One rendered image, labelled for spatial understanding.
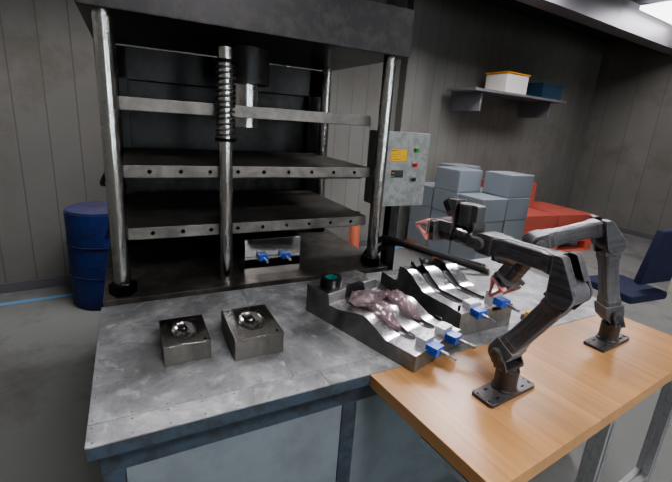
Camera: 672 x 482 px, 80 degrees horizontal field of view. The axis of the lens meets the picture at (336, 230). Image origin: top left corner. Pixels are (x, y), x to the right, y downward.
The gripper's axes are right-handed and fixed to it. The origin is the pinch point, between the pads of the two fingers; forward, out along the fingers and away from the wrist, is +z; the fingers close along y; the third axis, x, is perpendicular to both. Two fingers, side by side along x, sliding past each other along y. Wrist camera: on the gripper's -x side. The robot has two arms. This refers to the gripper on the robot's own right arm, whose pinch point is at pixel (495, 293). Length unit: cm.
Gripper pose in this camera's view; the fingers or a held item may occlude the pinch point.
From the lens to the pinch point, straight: 160.1
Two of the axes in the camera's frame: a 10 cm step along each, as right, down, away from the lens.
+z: -3.2, 7.3, 6.1
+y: -8.8, 0.0, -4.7
